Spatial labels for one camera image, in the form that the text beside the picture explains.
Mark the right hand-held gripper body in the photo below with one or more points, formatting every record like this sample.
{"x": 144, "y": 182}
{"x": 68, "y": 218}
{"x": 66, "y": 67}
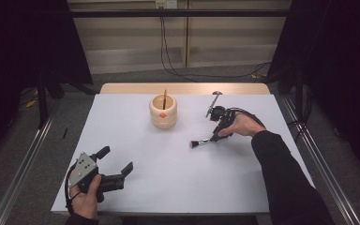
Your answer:
{"x": 223, "y": 117}

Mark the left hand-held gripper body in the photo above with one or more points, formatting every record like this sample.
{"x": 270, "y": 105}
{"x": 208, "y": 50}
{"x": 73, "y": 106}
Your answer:
{"x": 87, "y": 176}

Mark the black makeup brush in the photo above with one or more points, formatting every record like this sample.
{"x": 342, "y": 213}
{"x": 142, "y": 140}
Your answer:
{"x": 201, "y": 142}

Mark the cream wooden cup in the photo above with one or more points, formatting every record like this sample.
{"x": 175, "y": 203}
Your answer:
{"x": 163, "y": 114}

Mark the dark pencil with orange tip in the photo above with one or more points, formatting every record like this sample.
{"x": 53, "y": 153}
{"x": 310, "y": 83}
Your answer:
{"x": 164, "y": 99}

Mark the person's right hand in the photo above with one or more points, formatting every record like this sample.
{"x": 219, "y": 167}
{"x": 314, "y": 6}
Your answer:
{"x": 242, "y": 125}

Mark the person's left hand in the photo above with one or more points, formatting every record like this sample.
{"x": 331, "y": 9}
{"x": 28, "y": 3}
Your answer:
{"x": 86, "y": 200}

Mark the small black stick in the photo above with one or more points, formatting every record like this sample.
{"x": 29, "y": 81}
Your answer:
{"x": 65, "y": 133}

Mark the white table mat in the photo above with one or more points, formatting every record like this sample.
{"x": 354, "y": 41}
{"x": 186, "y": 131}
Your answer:
{"x": 184, "y": 181}

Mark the black metal stand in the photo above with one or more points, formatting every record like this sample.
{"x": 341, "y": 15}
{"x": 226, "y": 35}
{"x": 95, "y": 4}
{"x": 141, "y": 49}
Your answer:
{"x": 42, "y": 97}

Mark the black horizontal bar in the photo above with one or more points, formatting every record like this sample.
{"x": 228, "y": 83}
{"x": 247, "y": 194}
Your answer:
{"x": 178, "y": 13}

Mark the black curtain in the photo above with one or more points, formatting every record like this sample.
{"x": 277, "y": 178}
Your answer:
{"x": 18, "y": 47}
{"x": 340, "y": 62}

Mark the metal floor rail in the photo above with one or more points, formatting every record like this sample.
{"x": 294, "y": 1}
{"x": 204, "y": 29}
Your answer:
{"x": 328, "y": 175}
{"x": 22, "y": 159}

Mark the white wall socket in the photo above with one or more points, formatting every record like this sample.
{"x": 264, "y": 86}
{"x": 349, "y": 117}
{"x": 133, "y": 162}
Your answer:
{"x": 166, "y": 3}

